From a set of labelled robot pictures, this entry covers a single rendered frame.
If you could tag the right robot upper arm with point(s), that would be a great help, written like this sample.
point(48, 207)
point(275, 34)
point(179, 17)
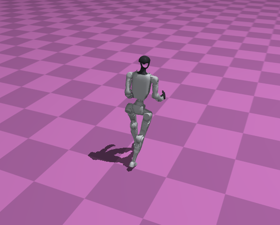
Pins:
point(155, 86)

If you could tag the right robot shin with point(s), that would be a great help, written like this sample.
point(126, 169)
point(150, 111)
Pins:
point(137, 149)

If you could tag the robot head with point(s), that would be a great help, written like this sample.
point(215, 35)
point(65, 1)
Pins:
point(143, 60)

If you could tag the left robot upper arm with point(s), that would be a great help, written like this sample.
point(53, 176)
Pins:
point(128, 83)

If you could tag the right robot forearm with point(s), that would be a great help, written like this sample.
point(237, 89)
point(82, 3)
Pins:
point(159, 98)

